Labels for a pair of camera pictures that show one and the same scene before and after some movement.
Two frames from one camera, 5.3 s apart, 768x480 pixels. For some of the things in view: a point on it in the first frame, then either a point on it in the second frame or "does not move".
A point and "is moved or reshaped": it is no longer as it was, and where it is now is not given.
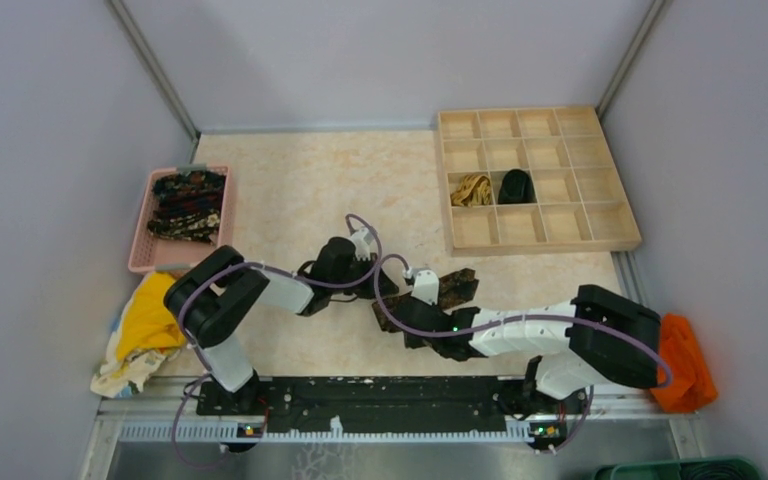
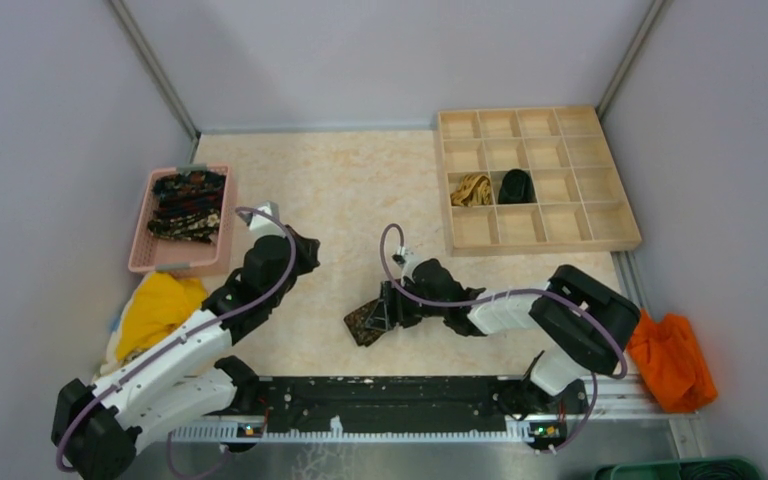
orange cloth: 691,385 does not move
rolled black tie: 516,188 does not move
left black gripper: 385,285 -> 307,248
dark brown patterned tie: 454,288 is moved or reshaped
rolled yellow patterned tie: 474,191 does not move
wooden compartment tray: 532,180 does not move
